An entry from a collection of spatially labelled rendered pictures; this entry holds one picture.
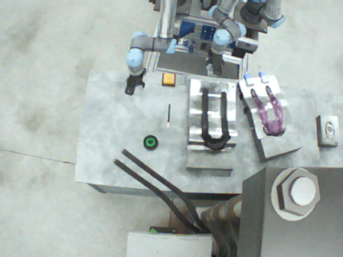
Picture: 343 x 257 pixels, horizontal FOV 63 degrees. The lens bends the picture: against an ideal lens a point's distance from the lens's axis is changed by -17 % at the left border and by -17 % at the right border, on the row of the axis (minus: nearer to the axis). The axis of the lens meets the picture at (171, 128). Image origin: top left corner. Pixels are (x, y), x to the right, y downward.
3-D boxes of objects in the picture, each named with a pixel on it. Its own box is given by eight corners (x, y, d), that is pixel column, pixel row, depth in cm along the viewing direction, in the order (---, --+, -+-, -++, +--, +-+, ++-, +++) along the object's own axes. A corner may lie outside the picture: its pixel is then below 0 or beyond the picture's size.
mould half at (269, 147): (236, 84, 201) (240, 76, 190) (272, 78, 204) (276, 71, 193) (259, 162, 187) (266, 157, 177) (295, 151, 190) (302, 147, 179)
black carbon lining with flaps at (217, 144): (200, 90, 191) (202, 83, 182) (227, 93, 191) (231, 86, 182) (198, 150, 181) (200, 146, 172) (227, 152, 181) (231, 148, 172)
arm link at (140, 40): (155, 39, 162) (151, 57, 158) (132, 37, 162) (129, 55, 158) (155, 30, 154) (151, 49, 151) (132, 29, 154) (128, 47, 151)
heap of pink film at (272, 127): (249, 97, 192) (253, 92, 185) (274, 92, 194) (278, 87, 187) (262, 138, 185) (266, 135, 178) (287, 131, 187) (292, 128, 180)
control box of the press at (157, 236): (144, 226, 250) (127, 224, 110) (183, 228, 251) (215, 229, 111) (143, 251, 244) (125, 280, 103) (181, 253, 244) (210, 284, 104)
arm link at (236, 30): (234, 14, 160) (219, 22, 157) (249, 29, 157) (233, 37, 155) (232, 22, 167) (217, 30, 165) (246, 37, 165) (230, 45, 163)
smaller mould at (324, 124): (315, 118, 197) (320, 114, 190) (332, 119, 197) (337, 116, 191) (317, 147, 191) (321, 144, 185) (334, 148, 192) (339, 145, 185)
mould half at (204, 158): (189, 85, 199) (191, 75, 186) (232, 89, 200) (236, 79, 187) (185, 168, 184) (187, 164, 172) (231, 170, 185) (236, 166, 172)
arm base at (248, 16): (240, 4, 193) (243, -5, 183) (262, 10, 192) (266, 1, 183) (239, 21, 188) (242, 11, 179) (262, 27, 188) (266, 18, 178)
